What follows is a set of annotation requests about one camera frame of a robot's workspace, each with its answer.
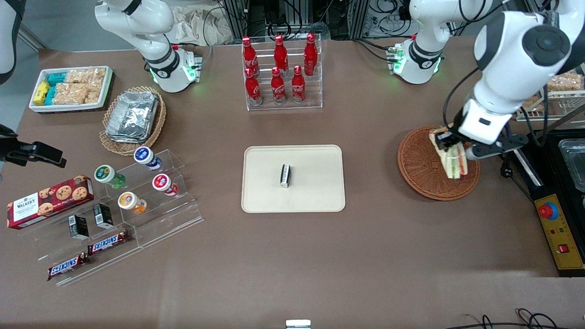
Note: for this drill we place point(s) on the Snickers chocolate bar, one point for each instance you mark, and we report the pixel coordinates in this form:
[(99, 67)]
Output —
[(109, 242), (68, 266)]

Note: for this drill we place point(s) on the clear acrylic bottle rack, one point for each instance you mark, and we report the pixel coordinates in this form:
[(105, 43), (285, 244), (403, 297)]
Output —
[(315, 98)]

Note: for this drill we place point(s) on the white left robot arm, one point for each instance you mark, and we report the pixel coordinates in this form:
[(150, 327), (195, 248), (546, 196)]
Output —
[(516, 50)]

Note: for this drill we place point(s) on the yellow snack pack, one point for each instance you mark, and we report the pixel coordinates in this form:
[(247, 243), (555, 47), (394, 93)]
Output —
[(41, 92)]

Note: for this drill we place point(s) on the triangular sandwich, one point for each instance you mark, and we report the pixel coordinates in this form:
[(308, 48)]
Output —
[(453, 162)]

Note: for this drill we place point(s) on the small black white box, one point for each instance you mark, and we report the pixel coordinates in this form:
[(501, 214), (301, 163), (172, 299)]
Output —
[(285, 176)]

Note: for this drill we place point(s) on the teal snack pack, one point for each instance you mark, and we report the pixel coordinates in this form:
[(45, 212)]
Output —
[(57, 78), (50, 95)]

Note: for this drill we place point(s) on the green cap small bottle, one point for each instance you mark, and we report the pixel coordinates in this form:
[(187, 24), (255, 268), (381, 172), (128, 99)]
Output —
[(106, 174)]

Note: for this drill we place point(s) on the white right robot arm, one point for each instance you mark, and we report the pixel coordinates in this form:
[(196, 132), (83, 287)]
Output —
[(160, 27)]

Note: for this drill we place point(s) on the yellow black control box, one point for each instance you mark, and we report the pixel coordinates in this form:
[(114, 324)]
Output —
[(560, 237)]

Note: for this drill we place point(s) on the clear rice cracker bag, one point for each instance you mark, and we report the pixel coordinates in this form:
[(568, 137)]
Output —
[(84, 76), (71, 93), (94, 92)]

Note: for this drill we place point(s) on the red Walkers cookie box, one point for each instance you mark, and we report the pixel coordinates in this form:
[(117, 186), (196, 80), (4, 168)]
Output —
[(50, 201)]

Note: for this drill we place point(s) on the aluminium foil tray stack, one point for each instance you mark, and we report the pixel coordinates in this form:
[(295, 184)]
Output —
[(132, 116)]

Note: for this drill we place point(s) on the blue cap small bottle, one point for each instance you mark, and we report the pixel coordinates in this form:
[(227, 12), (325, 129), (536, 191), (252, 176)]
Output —
[(144, 156)]

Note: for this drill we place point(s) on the white rectangular snack tray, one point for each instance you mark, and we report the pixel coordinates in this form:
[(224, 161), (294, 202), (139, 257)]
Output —
[(68, 108)]

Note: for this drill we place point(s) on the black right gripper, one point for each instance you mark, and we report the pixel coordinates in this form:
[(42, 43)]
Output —
[(13, 149)]

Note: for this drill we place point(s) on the clear acrylic step display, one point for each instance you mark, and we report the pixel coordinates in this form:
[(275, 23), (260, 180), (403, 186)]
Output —
[(173, 219), (50, 242)]

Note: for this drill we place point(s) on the beige crumpled cloth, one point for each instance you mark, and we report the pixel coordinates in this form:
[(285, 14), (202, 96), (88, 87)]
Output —
[(196, 25)]

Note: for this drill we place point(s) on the light woven wicker basket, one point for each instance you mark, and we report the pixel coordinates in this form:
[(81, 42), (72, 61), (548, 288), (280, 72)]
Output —
[(157, 123)]

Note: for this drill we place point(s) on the red cap small bottle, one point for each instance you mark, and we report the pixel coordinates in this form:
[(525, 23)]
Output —
[(162, 183)]

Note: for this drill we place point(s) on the clear plastic container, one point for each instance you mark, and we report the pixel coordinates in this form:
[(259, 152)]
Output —
[(573, 164)]

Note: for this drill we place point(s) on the beige serving tray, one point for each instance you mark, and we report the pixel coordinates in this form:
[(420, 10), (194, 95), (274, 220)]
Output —
[(315, 183)]

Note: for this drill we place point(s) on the bagged bread snack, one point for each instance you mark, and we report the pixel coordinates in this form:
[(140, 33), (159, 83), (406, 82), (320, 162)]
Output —
[(566, 82)]

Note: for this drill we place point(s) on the red cola bottle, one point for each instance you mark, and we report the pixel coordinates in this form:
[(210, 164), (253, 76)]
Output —
[(298, 87), (278, 87), (280, 55), (310, 57), (253, 89), (249, 57)]

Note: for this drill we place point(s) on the brown wicker basket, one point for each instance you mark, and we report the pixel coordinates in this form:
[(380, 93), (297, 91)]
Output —
[(420, 169)]

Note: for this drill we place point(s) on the left gripper bar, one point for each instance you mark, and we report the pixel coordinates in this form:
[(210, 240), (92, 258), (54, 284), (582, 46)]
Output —
[(449, 135)]

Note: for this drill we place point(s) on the small black carton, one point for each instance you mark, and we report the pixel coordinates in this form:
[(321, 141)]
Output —
[(78, 227), (103, 216)]

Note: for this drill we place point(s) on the orange cap small bottle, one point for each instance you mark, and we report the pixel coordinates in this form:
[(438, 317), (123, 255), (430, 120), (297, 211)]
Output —
[(129, 201)]

